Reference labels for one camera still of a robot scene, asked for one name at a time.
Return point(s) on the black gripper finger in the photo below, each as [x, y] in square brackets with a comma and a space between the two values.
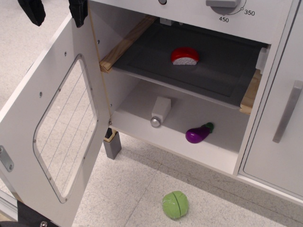
[34, 9]
[79, 11]

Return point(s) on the white oven door with window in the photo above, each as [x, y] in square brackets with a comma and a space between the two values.
[52, 126]

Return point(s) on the round oven button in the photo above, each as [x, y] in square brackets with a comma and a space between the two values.
[162, 2]

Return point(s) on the grey oven tray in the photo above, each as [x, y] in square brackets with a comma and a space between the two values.
[223, 73]

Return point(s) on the red white toy sushi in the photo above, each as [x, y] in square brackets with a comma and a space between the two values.
[184, 56]

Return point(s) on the white toy salt shaker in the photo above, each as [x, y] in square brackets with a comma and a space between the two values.
[160, 111]

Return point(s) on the grey cabinet leg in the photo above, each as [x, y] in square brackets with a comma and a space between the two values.
[112, 143]

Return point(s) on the grey temperature knob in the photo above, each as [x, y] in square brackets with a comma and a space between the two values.
[223, 7]

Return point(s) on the white toy kitchen cabinet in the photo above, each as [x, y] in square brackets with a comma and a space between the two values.
[117, 24]

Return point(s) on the purple toy eggplant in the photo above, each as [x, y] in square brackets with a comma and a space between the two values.
[196, 135]

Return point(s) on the green toy cabbage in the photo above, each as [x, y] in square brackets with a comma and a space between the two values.
[175, 204]

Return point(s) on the white right cabinet door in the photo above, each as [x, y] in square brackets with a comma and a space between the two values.
[277, 159]

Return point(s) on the aluminium frame rail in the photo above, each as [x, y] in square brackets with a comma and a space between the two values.
[8, 206]

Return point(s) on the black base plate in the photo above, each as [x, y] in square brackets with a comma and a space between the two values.
[31, 218]

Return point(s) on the silver cabinet door handle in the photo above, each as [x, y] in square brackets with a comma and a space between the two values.
[288, 111]

